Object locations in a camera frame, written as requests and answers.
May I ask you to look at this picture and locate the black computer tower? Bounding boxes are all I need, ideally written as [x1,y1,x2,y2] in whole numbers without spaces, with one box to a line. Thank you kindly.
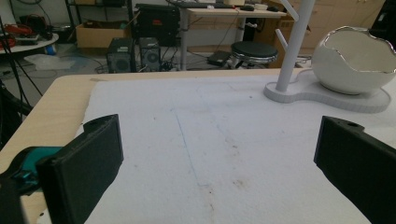
[106,37,135,75]
[138,36,162,73]

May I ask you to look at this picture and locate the white eggshell-shaped bowl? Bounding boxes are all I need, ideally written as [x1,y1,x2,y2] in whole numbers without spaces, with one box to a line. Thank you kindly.
[311,25,396,95]

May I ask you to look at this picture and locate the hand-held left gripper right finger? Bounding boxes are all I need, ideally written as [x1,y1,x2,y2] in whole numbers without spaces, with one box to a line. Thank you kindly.
[313,115,396,224]

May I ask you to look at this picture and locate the black stand pole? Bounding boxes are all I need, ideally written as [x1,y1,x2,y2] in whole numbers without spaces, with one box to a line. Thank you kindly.
[0,15,44,108]

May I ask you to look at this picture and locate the white foam mat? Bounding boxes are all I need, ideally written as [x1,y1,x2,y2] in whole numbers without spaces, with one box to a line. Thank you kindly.
[36,68,396,224]

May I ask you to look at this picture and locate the clear plastic sheet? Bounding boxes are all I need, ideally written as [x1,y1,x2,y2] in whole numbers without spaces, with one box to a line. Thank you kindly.
[23,53,78,71]

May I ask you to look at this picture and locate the cardboard box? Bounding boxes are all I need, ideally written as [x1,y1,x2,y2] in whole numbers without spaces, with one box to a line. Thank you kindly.
[75,20,132,49]

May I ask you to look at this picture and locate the white branched jewelry stand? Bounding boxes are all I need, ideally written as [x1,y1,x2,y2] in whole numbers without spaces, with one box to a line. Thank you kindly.
[262,0,392,114]

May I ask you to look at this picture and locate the black round stool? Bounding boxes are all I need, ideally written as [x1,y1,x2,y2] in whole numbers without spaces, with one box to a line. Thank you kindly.
[227,40,279,70]

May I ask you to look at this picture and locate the black flat box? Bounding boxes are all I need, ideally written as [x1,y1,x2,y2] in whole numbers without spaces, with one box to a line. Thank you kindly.
[206,50,233,67]

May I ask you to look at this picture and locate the black keyboard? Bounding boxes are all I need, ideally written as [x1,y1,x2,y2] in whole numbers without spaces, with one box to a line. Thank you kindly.
[169,1,235,9]

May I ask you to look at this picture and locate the teal and black clamp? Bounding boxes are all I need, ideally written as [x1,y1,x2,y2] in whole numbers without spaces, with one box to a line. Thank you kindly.
[0,146,64,197]

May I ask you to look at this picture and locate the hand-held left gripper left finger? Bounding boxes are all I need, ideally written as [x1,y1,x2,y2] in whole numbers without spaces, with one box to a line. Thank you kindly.
[35,113,124,224]

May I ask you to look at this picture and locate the light wooden desk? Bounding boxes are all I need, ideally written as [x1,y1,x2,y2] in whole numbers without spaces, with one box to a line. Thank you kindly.
[178,7,288,72]

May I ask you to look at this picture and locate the black equipment case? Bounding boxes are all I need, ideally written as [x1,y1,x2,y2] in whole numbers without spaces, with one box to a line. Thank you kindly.
[134,3,181,48]

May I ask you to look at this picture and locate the white round table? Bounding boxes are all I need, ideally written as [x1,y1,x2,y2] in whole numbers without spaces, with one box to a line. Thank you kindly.
[0,32,60,56]

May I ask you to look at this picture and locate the red and orange cables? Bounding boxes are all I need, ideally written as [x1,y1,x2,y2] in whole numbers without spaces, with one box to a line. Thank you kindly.
[0,23,35,49]

